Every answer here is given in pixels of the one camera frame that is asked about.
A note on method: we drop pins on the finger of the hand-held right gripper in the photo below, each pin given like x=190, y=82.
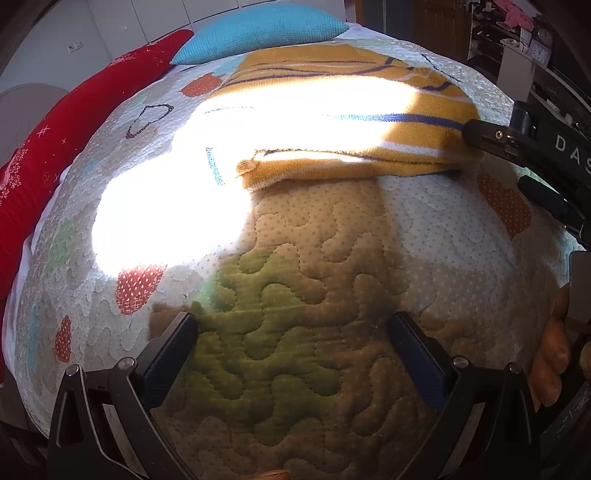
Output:
x=547, y=201
x=489, y=136

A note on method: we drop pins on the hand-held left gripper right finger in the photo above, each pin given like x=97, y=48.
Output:
x=420, y=364

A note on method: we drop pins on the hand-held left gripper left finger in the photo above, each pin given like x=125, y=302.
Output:
x=167, y=364

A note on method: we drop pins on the yellow striped knit sweater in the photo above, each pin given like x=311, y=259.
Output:
x=415, y=157

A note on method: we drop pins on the person's right hand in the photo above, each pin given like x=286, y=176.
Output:
x=551, y=350

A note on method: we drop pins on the cluttered shelf unit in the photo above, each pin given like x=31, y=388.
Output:
x=508, y=50

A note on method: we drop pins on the white square clock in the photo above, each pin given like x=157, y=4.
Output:
x=538, y=51

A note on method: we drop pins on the wooden door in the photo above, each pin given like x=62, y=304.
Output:
x=438, y=23

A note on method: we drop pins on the pink cloth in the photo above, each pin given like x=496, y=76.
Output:
x=517, y=14

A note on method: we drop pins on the patchwork quilt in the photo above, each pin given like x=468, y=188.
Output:
x=300, y=277

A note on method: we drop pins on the red snowflake blanket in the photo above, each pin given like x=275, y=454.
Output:
x=60, y=152

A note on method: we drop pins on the light blue pillow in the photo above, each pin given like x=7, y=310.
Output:
x=258, y=34

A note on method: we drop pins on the white wall socket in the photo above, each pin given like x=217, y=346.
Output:
x=76, y=46

